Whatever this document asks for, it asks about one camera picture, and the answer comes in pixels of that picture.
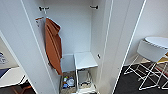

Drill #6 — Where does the white wardrobe door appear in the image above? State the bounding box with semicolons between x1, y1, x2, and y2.
99;0;148;94
0;0;58;94

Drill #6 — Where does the white wardrobe cabinet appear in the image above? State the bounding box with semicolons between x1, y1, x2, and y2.
20;0;114;94

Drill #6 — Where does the orange hooded garment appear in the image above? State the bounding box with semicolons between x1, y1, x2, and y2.
44;17;64;76

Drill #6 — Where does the bottle with yellow green cap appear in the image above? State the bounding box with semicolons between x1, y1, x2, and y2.
63;76;69;83

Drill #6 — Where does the white plastic bottle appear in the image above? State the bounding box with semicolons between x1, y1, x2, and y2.
67;78;76;88

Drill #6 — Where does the black wardrobe hook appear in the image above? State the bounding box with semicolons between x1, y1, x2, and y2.
38;6;50;12
89;4;100;10

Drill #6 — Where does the blue capped bottle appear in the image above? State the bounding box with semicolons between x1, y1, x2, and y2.
62;83;69;90

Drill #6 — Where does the woven wicker basket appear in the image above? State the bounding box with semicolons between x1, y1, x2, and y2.
59;71;79;94

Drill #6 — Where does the white plastic hanger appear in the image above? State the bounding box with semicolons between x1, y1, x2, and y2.
43;9;53;22

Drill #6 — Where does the round white table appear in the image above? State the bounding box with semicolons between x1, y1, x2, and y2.
144;36;168;50

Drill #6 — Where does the small black wall hook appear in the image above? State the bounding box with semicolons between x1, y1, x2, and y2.
96;53;102;60

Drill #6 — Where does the white wire frame chair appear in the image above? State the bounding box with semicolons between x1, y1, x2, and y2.
123;39;168;91

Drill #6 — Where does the orange folding table frame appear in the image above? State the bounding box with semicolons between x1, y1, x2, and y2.
12;84;33;94

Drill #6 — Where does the wall sign with blue print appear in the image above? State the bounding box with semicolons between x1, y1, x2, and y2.
0;51;8;65

